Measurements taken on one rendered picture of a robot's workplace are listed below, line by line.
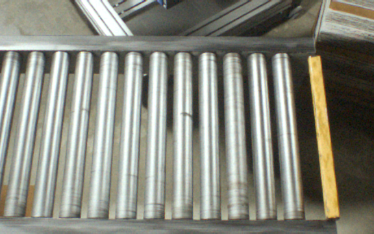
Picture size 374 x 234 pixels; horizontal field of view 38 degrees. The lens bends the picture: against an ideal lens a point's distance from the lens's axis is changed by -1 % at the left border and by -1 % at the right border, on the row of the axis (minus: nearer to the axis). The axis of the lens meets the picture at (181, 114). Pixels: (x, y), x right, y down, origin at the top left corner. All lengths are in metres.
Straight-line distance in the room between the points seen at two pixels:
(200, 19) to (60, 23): 0.67
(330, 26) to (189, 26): 0.61
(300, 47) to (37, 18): 1.43
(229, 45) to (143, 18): 0.84
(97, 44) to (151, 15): 0.81
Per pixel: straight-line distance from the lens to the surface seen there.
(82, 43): 1.48
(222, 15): 2.25
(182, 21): 2.24
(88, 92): 1.41
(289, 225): 1.28
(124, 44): 1.47
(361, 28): 1.90
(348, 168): 2.25
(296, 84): 1.63
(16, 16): 2.62
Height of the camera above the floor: 2.01
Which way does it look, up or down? 63 degrees down
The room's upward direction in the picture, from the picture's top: straight up
